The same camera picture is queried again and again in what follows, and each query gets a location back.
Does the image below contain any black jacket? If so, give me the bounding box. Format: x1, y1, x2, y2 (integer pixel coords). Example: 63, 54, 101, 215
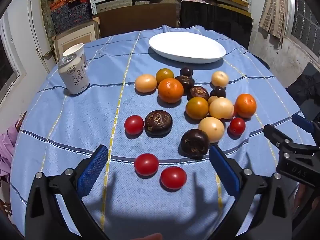
285, 62, 320, 123

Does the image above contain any yellow orange tomato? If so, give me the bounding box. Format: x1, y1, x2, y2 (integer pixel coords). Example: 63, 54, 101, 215
185, 96, 209, 120
155, 68, 175, 84

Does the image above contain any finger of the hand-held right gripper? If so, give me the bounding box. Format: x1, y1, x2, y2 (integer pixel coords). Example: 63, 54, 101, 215
291, 114, 320, 140
263, 124, 300, 153

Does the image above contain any brick patterned hanging sheet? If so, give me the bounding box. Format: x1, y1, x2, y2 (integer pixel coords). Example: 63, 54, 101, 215
259, 0, 288, 40

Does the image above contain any wooden picture frame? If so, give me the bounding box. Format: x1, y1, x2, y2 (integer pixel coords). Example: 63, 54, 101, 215
52, 20, 100, 55

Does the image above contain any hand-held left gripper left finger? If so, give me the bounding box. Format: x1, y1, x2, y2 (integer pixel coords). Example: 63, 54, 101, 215
24, 144, 110, 240

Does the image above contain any white oval plate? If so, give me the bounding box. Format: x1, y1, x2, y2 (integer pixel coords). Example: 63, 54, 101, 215
149, 32, 227, 64

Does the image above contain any brown board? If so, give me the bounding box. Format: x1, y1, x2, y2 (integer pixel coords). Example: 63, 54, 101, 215
93, 4, 179, 39

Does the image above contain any orange mandarin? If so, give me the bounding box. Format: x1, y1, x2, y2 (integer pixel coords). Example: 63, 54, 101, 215
157, 78, 184, 104
234, 93, 257, 119

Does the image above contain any window with metal grille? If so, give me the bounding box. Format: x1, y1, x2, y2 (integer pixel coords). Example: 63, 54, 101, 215
287, 0, 320, 63

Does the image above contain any blue striped tablecloth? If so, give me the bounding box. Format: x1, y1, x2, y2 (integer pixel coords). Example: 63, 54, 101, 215
10, 24, 317, 240

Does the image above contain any dark brown wrinkled fruit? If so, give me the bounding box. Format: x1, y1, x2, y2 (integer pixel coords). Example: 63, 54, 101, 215
187, 86, 210, 101
144, 110, 173, 136
180, 129, 210, 158
174, 75, 195, 94

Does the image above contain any stack of patterned fabric boxes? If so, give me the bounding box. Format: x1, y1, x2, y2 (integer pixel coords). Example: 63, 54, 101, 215
40, 0, 93, 34

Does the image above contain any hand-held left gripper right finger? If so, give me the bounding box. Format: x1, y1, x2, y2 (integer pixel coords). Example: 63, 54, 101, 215
209, 144, 293, 240

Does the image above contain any white drink can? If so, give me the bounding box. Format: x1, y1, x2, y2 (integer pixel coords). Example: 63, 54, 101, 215
58, 54, 90, 95

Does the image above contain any pink cloth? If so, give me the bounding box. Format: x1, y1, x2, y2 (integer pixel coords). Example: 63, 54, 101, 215
0, 112, 27, 183

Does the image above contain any black wheel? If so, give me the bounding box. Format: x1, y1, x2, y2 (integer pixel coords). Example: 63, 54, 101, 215
251, 54, 270, 70

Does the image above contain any red cherry tomato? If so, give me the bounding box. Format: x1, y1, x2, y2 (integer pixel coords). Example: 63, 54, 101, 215
160, 166, 187, 190
124, 115, 144, 135
229, 117, 246, 136
134, 153, 160, 176

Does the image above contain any pale yellow round fruit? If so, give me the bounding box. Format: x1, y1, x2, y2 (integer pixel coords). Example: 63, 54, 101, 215
209, 97, 235, 120
134, 74, 158, 93
211, 71, 230, 88
198, 116, 225, 143

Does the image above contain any black panel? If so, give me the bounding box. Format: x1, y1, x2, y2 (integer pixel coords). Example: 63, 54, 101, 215
180, 0, 253, 49

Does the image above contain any white paper cup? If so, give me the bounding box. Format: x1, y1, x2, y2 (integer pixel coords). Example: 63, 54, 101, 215
62, 43, 87, 70

